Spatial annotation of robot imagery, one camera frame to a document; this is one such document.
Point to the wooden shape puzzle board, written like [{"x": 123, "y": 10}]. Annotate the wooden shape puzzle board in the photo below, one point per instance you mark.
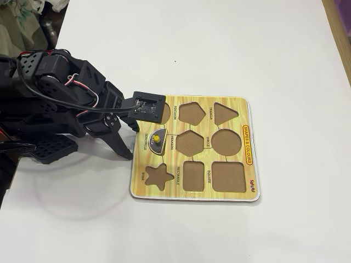
[{"x": 197, "y": 164}]

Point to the black semicircle piece yellow pin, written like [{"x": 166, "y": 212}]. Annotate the black semicircle piece yellow pin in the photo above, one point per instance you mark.
[{"x": 159, "y": 143}]

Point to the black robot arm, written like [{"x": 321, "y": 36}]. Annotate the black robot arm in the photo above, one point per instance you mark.
[{"x": 41, "y": 87}]

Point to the wooden edge strip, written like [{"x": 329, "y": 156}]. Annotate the wooden edge strip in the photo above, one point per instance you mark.
[{"x": 337, "y": 35}]

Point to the white plastic bag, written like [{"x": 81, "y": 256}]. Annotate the white plastic bag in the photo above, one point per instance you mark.
[{"x": 57, "y": 4}]

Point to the floral patterned cloth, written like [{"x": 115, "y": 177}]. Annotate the floral patterned cloth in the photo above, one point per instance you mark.
[{"x": 16, "y": 27}]

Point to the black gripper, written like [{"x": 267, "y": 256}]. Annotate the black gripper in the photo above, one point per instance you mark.
[{"x": 112, "y": 119}]

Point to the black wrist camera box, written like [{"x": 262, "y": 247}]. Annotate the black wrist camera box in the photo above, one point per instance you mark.
[{"x": 150, "y": 108}]

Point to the purple box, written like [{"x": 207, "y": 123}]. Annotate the purple box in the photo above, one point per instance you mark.
[{"x": 346, "y": 13}]

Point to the black table clamp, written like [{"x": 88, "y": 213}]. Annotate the black table clamp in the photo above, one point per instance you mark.
[{"x": 16, "y": 148}]

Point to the black grid base mount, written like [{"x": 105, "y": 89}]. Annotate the black grid base mount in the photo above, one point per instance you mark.
[{"x": 52, "y": 149}]

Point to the dark metal post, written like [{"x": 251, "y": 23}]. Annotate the dark metal post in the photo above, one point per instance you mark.
[{"x": 50, "y": 28}]

